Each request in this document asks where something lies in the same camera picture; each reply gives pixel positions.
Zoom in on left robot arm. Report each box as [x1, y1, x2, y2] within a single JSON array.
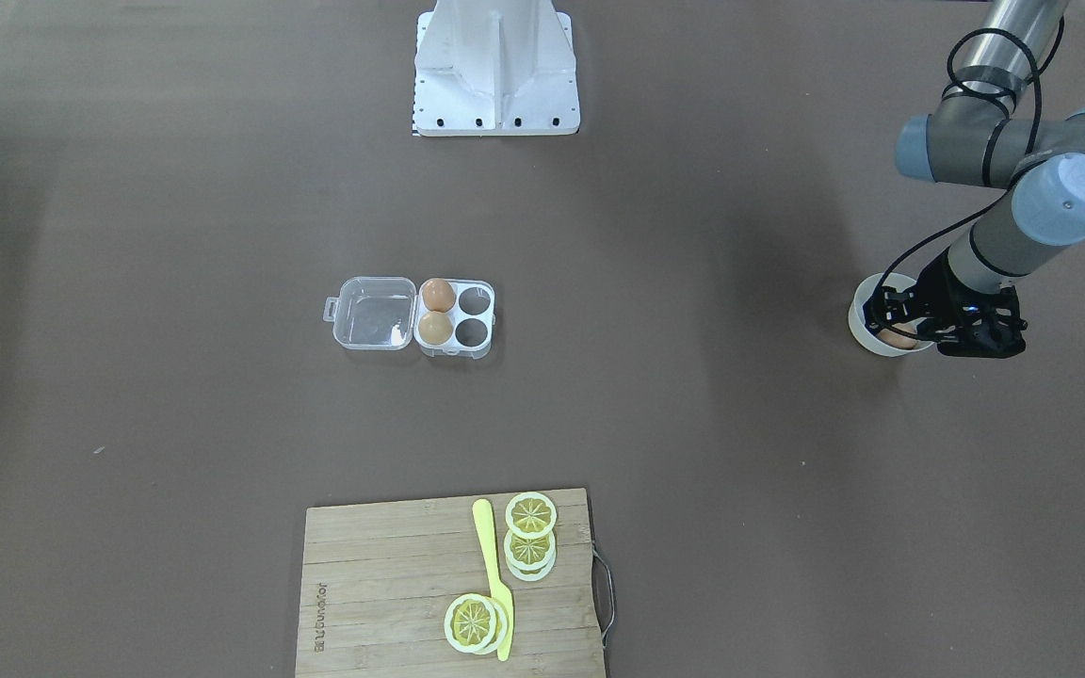
[[848, 1, 1085, 359]]

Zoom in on brown egg cell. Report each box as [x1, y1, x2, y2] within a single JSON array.
[[419, 278, 457, 314], [416, 312, 455, 347]]

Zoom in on wooden cutting board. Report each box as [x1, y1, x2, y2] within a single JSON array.
[[296, 488, 612, 677]]

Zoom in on lemon slice back pair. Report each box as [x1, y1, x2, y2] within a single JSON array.
[[503, 530, 557, 583]]

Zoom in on lemon slice front pair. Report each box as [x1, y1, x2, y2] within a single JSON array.
[[505, 491, 559, 540]]

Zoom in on lemon slice pair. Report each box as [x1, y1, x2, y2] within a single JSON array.
[[503, 530, 557, 583], [505, 491, 559, 540]]

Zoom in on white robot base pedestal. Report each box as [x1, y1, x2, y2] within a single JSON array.
[[411, 1, 580, 137]]

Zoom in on clear plastic egg box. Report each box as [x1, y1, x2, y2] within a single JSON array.
[[322, 276, 496, 360]]

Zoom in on yellow plastic knife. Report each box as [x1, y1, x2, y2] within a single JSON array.
[[471, 498, 515, 662]]

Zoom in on brown egg from bowl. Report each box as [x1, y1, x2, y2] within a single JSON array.
[[877, 328, 920, 350]]

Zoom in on white round bowl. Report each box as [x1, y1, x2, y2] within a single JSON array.
[[848, 273, 934, 359]]

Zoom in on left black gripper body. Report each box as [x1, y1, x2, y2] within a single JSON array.
[[910, 252, 1027, 359]]

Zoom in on brown egg near cell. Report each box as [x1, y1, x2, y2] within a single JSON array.
[[416, 312, 455, 347]]

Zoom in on lemon slice by knife tip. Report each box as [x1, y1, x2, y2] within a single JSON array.
[[443, 592, 510, 655]]

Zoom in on brown egg far cell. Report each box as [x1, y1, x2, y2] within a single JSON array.
[[419, 278, 457, 314]]

